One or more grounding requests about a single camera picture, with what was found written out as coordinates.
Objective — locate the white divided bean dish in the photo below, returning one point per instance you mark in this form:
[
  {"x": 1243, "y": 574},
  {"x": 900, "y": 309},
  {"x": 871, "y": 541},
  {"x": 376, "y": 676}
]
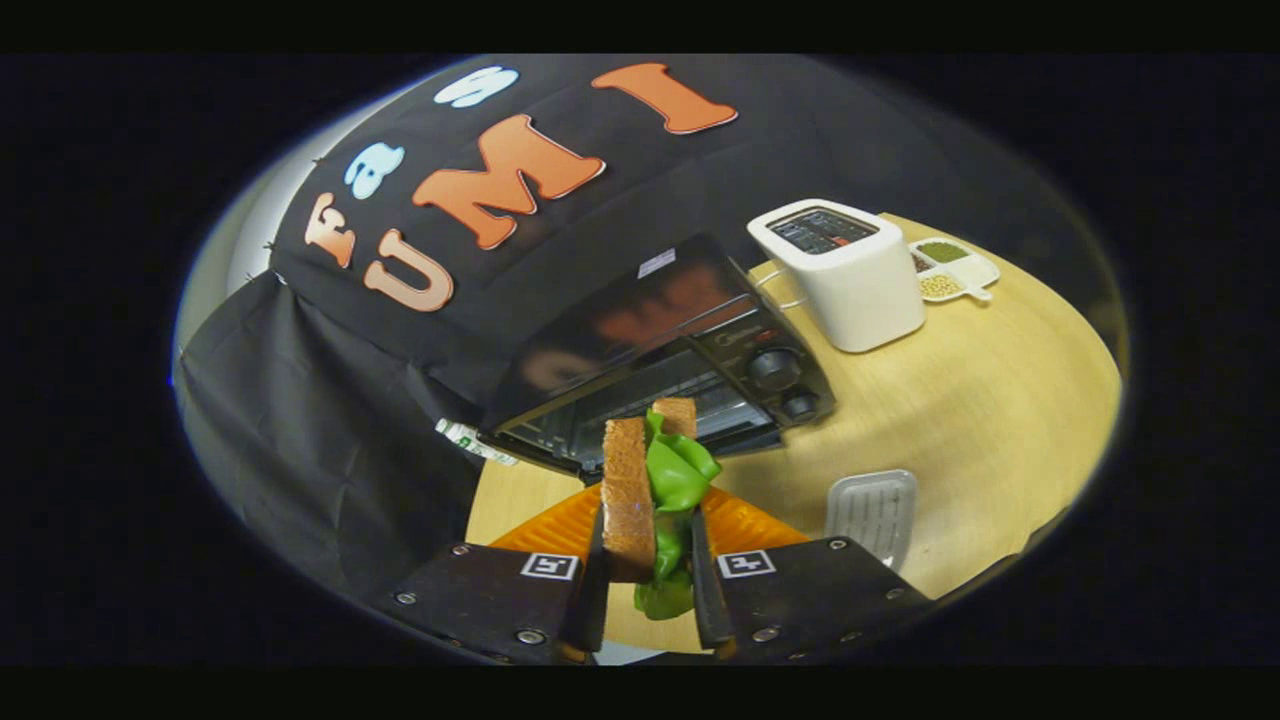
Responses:
[{"x": 950, "y": 268}]

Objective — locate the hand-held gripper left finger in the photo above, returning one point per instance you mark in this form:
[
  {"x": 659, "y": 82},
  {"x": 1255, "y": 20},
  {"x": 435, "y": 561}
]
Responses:
[{"x": 480, "y": 600}]

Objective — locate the white green-label bottle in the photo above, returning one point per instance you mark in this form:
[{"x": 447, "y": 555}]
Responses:
[{"x": 470, "y": 441}]

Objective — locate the toast lettuce sandwich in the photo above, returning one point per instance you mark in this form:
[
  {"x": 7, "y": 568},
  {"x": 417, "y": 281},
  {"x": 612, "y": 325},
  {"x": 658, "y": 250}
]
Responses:
[{"x": 628, "y": 500}]

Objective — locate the black toaster oven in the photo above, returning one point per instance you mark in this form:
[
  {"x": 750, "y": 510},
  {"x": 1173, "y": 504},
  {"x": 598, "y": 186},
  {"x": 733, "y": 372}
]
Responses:
[{"x": 640, "y": 320}]

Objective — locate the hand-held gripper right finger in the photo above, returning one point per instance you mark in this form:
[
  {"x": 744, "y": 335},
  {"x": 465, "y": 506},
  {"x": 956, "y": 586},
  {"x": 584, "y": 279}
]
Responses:
[{"x": 708, "y": 590}]

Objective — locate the white slot toaster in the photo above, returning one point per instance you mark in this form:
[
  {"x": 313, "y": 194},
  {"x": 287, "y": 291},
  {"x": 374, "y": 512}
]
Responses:
[{"x": 860, "y": 300}]

